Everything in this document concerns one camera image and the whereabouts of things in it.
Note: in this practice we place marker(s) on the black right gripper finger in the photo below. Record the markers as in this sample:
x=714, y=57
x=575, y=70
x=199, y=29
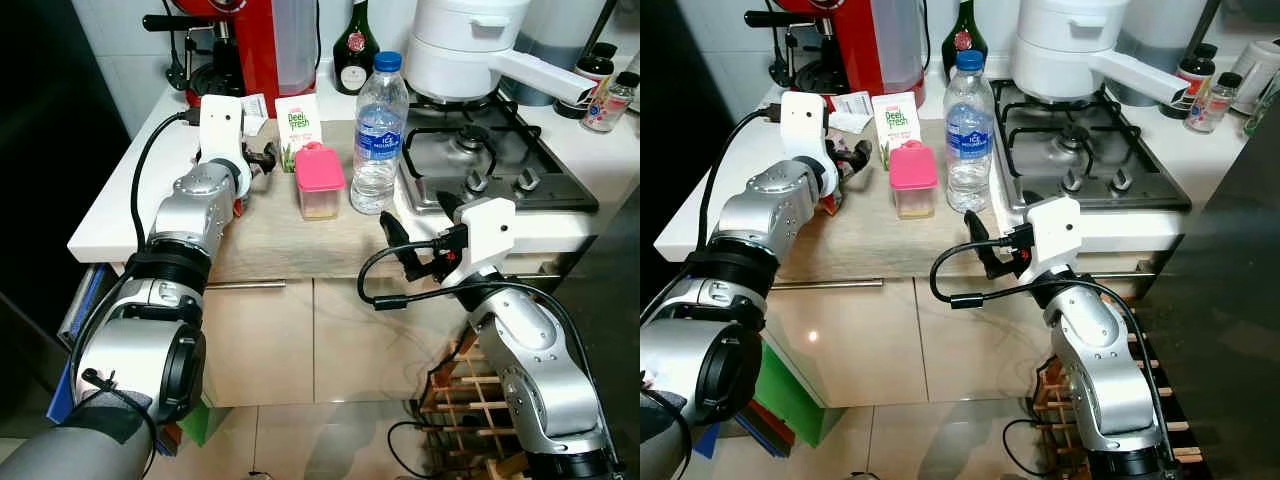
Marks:
x=451, y=207
x=977, y=240
x=1031, y=200
x=396, y=243

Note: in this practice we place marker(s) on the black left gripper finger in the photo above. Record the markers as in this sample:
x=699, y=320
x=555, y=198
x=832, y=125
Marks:
x=271, y=158
x=861, y=158

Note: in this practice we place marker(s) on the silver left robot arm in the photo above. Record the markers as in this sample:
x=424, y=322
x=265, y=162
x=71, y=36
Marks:
x=190, y=215
x=770, y=205

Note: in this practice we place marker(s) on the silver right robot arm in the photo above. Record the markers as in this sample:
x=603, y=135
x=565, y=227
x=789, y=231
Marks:
x=1100, y=360
x=540, y=360

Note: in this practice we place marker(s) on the small red object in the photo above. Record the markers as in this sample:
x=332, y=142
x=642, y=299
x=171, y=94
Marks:
x=831, y=203
x=238, y=207

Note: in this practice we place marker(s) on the white green drink carton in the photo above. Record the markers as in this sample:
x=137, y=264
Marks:
x=298, y=125
x=898, y=125

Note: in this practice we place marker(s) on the pink lidded clear container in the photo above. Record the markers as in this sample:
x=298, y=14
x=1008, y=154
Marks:
x=913, y=172
x=320, y=175

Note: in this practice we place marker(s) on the white paper tag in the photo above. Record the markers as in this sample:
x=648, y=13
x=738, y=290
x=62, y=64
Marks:
x=852, y=105
x=255, y=107

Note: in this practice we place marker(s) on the steel gas hob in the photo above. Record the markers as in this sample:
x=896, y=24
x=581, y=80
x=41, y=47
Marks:
x=1090, y=160
x=500, y=165

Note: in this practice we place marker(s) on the clear water bottle blue cap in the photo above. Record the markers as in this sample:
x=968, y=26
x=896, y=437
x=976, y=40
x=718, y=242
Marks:
x=968, y=140
x=378, y=140

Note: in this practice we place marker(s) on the red coffee machine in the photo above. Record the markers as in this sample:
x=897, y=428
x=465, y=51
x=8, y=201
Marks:
x=255, y=50
x=860, y=50

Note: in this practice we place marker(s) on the kitchen counter with beige drawers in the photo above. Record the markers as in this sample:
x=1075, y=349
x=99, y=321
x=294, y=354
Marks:
x=330, y=340
x=880, y=340

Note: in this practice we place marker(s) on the dark green glass bottle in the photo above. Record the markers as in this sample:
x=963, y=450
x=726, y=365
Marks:
x=965, y=35
x=355, y=60

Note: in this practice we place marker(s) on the wooden wine rack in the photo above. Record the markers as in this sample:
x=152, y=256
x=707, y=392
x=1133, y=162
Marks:
x=465, y=410
x=1050, y=410

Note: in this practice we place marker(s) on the small clear labelled bottle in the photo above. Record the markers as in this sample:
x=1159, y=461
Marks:
x=612, y=102
x=1213, y=105

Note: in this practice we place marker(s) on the brown bottle black cap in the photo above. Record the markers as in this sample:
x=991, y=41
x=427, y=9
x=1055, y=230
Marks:
x=600, y=65
x=1198, y=75

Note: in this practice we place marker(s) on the grey translucent jug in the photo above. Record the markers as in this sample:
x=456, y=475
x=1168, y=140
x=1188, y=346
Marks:
x=1160, y=30
x=565, y=30

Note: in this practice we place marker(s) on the blue folder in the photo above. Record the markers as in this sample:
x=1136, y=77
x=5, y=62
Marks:
x=705, y=440
x=85, y=300

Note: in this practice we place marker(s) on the green board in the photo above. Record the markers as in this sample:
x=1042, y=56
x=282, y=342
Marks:
x=203, y=422
x=790, y=390

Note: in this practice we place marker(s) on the white canister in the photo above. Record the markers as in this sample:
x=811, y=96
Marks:
x=1262, y=70

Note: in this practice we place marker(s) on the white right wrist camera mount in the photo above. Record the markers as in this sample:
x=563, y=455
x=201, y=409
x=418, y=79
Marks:
x=1055, y=230
x=488, y=232

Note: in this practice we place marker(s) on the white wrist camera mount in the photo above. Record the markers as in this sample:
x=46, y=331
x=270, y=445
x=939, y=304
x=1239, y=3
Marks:
x=803, y=120
x=488, y=232
x=1055, y=230
x=222, y=125

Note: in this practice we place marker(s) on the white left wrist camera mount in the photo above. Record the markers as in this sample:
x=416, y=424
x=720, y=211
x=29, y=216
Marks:
x=222, y=125
x=803, y=120

